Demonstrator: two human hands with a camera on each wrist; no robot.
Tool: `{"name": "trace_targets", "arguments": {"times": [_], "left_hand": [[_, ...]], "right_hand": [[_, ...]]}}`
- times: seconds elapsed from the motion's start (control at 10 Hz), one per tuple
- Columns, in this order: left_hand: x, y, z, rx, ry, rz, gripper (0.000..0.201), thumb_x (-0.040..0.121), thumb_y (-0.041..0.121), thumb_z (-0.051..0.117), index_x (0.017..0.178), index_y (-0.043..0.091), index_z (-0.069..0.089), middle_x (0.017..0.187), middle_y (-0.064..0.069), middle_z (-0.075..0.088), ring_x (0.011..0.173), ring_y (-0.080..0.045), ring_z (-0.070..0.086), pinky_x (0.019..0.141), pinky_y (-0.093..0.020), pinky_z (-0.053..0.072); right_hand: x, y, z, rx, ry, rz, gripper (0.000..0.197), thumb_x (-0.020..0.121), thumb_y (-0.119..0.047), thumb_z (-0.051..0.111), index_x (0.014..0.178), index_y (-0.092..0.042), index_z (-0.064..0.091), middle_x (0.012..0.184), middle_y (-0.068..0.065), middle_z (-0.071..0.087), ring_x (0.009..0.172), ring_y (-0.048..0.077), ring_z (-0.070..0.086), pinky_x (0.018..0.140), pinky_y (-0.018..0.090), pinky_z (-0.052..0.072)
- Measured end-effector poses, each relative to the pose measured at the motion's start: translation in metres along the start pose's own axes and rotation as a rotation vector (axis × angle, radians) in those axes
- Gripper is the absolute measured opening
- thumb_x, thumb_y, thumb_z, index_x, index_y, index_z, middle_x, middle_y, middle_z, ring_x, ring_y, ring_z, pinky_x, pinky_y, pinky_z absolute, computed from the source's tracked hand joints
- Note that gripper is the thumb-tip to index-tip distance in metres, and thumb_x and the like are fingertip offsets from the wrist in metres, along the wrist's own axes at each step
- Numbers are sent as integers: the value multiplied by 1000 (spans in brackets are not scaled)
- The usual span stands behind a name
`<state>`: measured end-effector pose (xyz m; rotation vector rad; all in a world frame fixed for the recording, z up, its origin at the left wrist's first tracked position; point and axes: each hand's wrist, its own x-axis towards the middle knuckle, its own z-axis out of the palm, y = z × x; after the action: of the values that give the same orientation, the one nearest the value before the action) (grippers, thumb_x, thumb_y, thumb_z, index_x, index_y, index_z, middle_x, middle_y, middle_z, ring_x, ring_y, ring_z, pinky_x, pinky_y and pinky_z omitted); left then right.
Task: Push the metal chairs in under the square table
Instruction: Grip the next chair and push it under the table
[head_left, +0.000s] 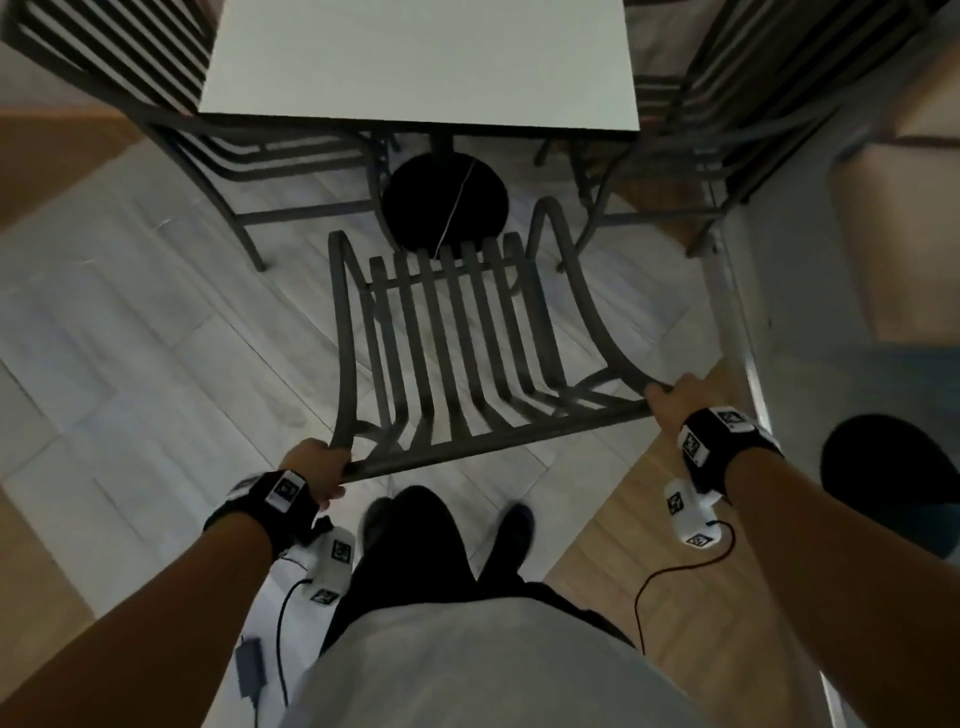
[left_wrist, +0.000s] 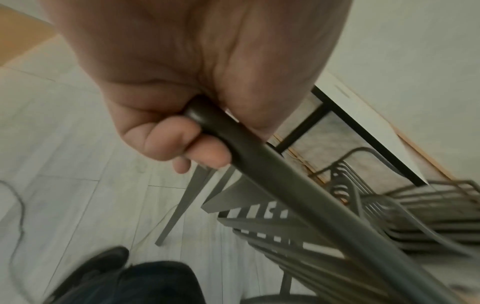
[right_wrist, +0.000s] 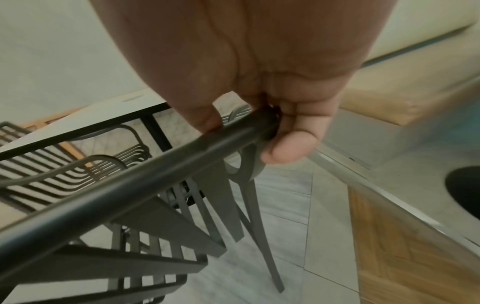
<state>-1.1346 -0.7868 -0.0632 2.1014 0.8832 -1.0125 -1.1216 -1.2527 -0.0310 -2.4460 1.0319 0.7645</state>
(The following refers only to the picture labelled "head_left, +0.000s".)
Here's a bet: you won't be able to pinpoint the person's right forearm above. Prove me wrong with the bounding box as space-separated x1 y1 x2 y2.
719 448 960 728

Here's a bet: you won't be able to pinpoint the person's right black shoe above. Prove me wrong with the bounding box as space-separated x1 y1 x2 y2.
479 502 536 590

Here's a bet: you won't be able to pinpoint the white square table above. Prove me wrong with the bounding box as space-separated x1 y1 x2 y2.
197 0 643 255

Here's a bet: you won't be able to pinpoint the aluminium wall strip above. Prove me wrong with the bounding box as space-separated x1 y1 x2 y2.
701 221 853 728

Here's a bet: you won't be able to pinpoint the black marker wristband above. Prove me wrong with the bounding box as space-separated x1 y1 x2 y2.
677 404 785 500
203 468 324 560

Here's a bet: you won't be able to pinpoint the person's black trousers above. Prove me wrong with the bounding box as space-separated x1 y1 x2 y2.
322 485 639 654

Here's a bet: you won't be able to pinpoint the person's left hand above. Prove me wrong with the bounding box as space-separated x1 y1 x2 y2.
278 438 352 511

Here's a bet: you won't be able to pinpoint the dark grey metal chair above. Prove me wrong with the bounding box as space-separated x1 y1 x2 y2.
327 196 676 485
0 0 399 273
533 0 954 273

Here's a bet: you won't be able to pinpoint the person's right hand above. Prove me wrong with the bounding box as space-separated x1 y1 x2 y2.
644 372 727 453

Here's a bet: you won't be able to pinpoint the dark power adapter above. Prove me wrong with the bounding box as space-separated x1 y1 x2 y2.
234 635 269 700

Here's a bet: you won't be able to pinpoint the black camera cable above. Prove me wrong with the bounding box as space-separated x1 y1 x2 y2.
633 518 739 655
274 577 315 708

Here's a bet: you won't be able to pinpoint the person's left forearm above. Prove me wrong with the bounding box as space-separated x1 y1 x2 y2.
0 513 275 728

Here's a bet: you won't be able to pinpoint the person's left black shoe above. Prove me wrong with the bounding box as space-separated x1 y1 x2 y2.
362 494 399 560

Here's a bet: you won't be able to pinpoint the person's white shirt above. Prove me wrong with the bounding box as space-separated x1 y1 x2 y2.
281 596 714 728

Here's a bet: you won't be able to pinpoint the tan box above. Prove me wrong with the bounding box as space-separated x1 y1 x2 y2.
828 134 960 346

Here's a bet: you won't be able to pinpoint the person's black shoe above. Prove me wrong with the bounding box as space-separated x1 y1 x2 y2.
362 494 399 560
479 502 536 590

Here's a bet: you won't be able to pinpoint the black round stand base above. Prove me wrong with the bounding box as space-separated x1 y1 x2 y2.
819 413 960 560

